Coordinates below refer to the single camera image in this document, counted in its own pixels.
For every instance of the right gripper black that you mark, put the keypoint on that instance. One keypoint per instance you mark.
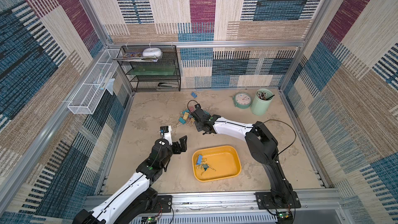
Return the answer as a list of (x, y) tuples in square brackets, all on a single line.
[(197, 113)]

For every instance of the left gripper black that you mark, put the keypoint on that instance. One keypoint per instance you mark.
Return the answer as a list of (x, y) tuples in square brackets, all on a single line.
[(177, 150)]

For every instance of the pale yellow binder clip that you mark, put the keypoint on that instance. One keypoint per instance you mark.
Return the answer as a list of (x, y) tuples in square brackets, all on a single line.
[(186, 116)]

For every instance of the teal binder clip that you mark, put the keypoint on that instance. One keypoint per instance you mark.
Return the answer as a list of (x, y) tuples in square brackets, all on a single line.
[(180, 121), (206, 167)]

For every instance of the light blue binder clip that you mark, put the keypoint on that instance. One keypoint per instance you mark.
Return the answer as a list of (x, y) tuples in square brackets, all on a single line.
[(199, 160)]

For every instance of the yellow plastic storage tray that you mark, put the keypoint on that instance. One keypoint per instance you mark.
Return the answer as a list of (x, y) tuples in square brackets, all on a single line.
[(224, 159)]

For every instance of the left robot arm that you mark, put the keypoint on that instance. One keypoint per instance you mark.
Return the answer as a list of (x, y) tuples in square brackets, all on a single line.
[(136, 196)]

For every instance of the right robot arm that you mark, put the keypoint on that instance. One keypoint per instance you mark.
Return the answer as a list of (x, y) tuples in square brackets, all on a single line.
[(262, 145)]

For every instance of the mint green alarm clock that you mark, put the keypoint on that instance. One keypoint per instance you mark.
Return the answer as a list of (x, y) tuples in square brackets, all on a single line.
[(242, 100)]

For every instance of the mint green pen cup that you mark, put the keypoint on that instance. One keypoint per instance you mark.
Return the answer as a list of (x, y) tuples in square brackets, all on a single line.
[(260, 107)]

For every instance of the black mesh desk shelf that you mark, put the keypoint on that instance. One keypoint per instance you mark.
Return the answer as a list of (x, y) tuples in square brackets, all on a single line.
[(161, 76)]

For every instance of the pens in cup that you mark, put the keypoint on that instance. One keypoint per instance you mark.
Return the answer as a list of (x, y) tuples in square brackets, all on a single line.
[(264, 95)]

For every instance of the white round tape dispenser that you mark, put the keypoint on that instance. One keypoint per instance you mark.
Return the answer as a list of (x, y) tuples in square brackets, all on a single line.
[(152, 52)]

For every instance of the magazines on shelf top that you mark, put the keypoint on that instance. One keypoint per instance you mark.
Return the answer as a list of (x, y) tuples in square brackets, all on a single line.
[(136, 57)]

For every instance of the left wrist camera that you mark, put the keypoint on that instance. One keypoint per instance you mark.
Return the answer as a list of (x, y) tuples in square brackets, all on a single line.
[(165, 133)]

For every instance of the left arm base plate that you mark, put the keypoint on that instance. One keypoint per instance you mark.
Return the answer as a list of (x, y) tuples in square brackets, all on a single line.
[(162, 204)]

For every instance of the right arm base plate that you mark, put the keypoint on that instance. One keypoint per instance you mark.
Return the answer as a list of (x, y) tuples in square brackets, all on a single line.
[(270, 200)]

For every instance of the white wire wall basket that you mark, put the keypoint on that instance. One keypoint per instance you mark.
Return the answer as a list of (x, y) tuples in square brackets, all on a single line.
[(99, 80)]

